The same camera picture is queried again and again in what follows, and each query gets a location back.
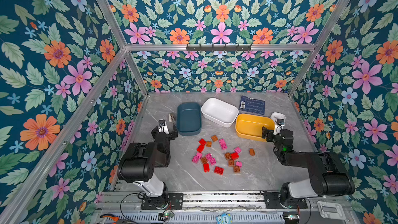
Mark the yellow plastic container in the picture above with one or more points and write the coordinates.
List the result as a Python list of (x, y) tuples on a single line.
[(251, 126)]

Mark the pink double lego brick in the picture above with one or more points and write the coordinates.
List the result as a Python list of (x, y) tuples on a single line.
[(223, 144)]

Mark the white device on rail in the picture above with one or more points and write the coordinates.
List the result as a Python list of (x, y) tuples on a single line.
[(331, 210)]

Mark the orange lego brick top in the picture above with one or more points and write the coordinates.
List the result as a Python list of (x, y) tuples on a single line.
[(214, 138)]

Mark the dark blue printed card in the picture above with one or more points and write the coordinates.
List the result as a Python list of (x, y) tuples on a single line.
[(251, 105)]

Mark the blue owl toy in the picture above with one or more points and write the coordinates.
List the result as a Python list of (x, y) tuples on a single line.
[(224, 219)]

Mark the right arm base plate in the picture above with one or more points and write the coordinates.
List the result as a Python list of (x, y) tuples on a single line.
[(277, 200)]

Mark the white plastic container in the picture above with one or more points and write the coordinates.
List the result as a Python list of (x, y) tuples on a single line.
[(219, 112)]

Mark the large red lego brick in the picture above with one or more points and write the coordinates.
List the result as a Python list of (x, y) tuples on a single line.
[(219, 170)]

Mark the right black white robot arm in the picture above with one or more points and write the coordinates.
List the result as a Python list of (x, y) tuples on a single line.
[(327, 176)]

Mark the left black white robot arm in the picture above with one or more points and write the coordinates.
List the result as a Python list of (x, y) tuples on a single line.
[(139, 161)]

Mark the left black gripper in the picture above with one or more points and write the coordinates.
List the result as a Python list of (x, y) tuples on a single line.
[(165, 132)]

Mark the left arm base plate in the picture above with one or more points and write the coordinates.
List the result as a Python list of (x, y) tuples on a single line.
[(173, 201)]

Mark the pink lego brick cluster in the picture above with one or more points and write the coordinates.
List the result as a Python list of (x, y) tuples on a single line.
[(210, 159)]

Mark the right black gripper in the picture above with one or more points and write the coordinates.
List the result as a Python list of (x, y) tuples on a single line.
[(273, 134)]

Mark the black hook rail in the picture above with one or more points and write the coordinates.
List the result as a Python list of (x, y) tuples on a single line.
[(221, 47)]

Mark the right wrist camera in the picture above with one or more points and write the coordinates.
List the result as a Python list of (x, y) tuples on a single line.
[(279, 126)]

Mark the orange lego brick bottom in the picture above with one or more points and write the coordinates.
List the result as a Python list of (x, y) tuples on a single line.
[(236, 169)]

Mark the teal plastic container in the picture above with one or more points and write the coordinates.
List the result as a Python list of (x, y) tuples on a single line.
[(189, 120)]

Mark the small white round dish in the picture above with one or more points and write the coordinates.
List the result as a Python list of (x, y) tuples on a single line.
[(276, 115)]

